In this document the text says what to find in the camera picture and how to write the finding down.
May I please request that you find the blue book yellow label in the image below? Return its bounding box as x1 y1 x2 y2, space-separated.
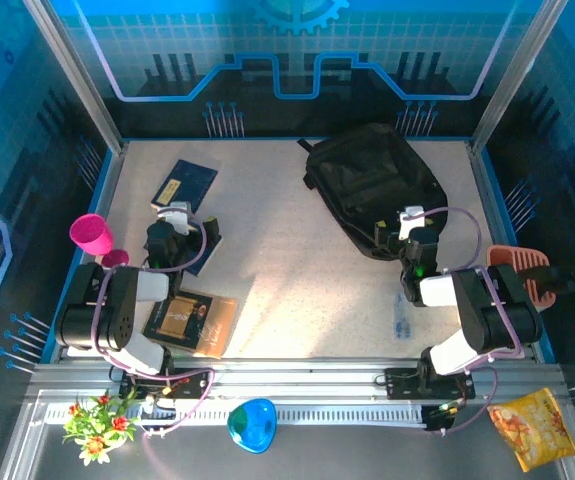
150 158 218 214
142 219 226 279

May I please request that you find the black backpack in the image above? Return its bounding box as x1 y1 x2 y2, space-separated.
296 123 449 261

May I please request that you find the small pink cup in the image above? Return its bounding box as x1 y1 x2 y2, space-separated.
100 248 131 269

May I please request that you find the tall pink cup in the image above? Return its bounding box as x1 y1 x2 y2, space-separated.
69 213 115 257

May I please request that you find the cream holder orange insert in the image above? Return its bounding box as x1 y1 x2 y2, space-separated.
485 244 557 312

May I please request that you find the black object in holder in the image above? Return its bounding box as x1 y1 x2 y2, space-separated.
521 264 575 297

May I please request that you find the black connector box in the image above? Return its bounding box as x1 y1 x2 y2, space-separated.
422 402 461 432

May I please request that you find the artificial flower plant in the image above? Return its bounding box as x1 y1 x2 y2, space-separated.
61 389 141 466

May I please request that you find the blue green triangular bowl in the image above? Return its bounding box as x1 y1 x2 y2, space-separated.
226 398 278 455

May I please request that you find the yellow snack bag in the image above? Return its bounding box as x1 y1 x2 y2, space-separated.
486 387 575 473

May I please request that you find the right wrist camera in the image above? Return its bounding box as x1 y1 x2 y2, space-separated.
397 205 426 240

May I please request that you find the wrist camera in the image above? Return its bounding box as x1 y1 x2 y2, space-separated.
397 205 426 240
156 201 194 235

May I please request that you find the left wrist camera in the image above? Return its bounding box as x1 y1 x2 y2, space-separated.
156 201 194 235

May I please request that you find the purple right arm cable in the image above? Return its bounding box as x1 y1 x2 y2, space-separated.
414 205 524 437

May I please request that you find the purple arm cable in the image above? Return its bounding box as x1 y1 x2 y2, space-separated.
414 205 524 437
90 208 217 471

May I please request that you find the aluminium table side rail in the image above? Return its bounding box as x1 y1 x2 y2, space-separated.
469 142 538 360
56 142 129 362

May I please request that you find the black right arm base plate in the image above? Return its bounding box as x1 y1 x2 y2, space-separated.
384 367 477 401

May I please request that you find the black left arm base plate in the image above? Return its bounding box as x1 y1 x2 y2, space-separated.
119 367 216 401

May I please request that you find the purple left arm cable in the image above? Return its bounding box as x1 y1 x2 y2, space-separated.
90 208 217 471

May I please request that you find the aluminium front rail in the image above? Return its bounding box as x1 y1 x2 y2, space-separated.
26 357 568 397

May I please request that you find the white slotted cable tray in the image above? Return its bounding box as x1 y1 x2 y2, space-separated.
44 403 426 427

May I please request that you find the aluminium frame post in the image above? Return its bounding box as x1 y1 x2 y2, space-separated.
21 0 126 154
469 0 571 154

